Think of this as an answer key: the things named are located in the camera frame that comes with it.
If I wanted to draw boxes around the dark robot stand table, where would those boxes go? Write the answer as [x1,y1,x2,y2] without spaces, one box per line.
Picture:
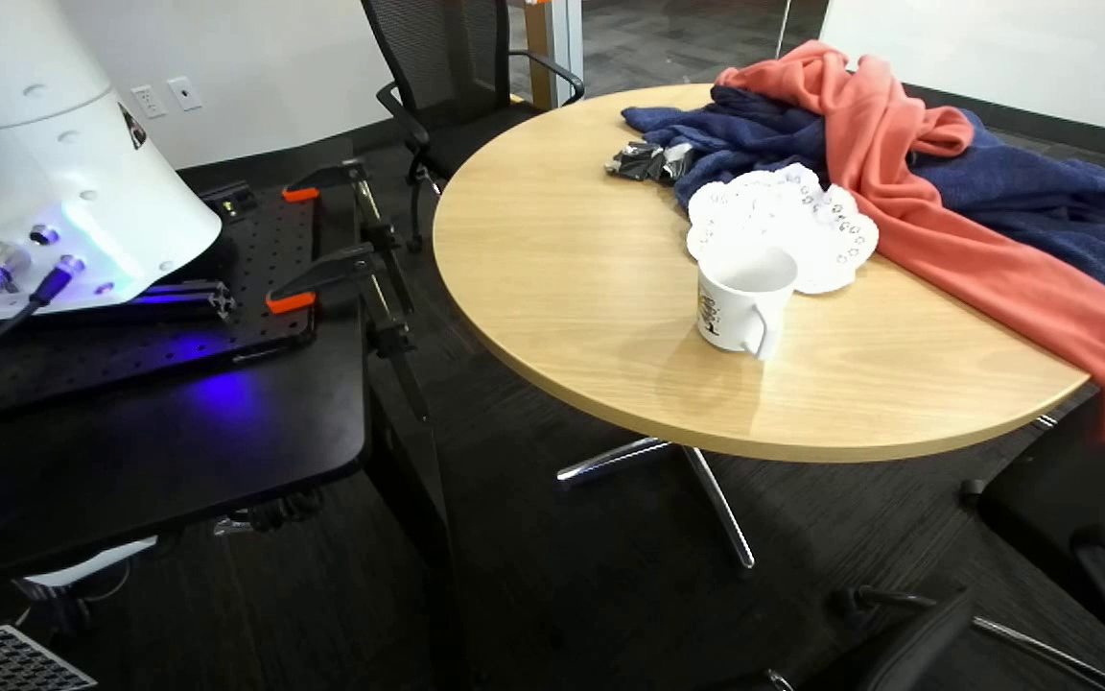
[0,305,373,607]

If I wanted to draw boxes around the black perforated breadboard plate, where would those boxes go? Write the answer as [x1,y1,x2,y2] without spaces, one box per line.
[0,175,327,435]

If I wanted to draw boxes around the chrome table base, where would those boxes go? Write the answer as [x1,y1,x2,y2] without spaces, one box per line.
[551,431,762,576]

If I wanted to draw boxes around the wooden door frame post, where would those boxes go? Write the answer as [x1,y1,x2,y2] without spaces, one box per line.
[516,0,560,108]

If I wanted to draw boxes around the black clamp orange handle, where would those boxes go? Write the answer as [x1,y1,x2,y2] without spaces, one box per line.
[259,239,382,323]
[274,152,373,211]

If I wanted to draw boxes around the black office chair with armrests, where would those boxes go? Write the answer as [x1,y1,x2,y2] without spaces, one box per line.
[356,0,592,255]

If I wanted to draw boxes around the navy blue cloth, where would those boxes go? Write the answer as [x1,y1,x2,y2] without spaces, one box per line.
[618,81,1105,311]

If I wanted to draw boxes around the black tripod stand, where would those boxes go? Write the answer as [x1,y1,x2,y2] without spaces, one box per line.
[352,209,466,645]

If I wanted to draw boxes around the white flat plastic piece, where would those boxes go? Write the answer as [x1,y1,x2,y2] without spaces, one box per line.
[13,529,166,595]

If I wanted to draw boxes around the white patterned mug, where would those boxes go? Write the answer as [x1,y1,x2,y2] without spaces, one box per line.
[690,243,801,360]

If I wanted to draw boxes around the white wall outlet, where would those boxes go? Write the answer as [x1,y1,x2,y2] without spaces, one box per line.
[125,81,171,127]
[162,73,207,119]

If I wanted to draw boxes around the salmon pink cloth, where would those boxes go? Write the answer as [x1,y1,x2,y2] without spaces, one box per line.
[712,40,1105,448]

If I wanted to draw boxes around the black chair with chrome leg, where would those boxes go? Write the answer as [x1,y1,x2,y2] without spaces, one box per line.
[757,581,1105,691]

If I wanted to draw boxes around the cable with blue connector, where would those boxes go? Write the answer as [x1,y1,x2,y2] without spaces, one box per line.
[0,251,93,383]

